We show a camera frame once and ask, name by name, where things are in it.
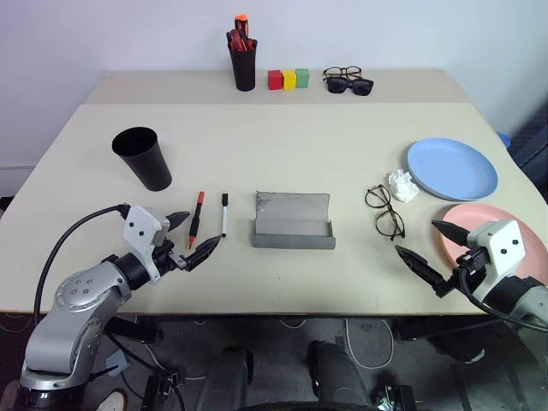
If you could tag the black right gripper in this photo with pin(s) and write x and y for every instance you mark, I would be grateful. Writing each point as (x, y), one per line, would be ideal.
(464, 265)

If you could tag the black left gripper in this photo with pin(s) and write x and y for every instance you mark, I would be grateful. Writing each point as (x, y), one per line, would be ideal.
(169, 259)

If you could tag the red pen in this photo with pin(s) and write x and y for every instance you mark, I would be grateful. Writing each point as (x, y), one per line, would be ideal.
(195, 222)

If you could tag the white marker with black cap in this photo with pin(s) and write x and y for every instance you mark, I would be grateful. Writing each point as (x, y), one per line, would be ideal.
(224, 218)

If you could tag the pink plate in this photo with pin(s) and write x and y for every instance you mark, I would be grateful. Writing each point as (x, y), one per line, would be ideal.
(479, 212)

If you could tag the white tissue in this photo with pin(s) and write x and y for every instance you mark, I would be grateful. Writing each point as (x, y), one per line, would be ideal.
(402, 186)

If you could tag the brown thin-frame glasses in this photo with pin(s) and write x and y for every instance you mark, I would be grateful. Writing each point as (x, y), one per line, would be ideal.
(377, 196)

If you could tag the gray glasses case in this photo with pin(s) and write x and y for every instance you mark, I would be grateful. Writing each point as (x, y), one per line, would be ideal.
(291, 214)

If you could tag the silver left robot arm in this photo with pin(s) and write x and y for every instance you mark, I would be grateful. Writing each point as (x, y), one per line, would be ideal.
(77, 308)

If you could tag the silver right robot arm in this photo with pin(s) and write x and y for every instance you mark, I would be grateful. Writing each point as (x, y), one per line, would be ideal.
(531, 308)

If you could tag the black plastic cup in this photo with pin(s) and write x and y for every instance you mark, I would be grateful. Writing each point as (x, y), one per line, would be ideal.
(147, 162)

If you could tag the blue plate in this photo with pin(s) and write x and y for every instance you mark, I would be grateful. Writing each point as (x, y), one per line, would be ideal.
(449, 167)

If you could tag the blue round container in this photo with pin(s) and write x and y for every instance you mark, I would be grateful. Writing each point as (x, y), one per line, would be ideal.
(504, 139)

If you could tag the dark slatted panel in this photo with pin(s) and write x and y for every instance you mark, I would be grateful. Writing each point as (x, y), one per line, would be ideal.
(533, 145)

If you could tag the dark rounded shape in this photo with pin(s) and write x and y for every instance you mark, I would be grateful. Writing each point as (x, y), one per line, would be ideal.
(338, 377)
(227, 377)

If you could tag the small gray box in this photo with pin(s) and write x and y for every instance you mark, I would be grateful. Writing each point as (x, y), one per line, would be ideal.
(116, 364)

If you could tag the black metal floor device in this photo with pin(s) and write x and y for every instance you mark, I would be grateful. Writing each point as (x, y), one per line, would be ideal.
(396, 398)

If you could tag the black tool holder cup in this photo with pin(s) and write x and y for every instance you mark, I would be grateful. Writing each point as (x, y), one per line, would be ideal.
(245, 68)

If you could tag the red block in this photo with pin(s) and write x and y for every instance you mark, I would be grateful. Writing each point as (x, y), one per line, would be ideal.
(275, 80)

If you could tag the yellow block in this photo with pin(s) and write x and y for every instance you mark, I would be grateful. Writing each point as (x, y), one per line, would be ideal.
(289, 81)

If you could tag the white shoe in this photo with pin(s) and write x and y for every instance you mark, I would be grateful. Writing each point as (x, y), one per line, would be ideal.
(112, 401)

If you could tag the green block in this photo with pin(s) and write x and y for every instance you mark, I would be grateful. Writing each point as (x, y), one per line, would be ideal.
(302, 79)

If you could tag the black sunglasses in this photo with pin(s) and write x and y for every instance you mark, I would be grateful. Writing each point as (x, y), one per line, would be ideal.
(338, 85)

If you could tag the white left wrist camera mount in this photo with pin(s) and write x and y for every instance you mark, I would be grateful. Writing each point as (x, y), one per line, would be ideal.
(139, 227)

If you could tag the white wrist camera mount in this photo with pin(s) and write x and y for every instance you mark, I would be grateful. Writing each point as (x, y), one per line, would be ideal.
(139, 227)
(501, 244)

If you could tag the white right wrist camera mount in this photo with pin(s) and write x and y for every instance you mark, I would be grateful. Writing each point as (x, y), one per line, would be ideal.
(501, 244)

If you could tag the black table frame bracket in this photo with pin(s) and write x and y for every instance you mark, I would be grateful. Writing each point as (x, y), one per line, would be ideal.
(137, 330)

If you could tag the tortoise frame clear glasses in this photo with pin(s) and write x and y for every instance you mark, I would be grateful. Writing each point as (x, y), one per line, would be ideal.
(331, 73)

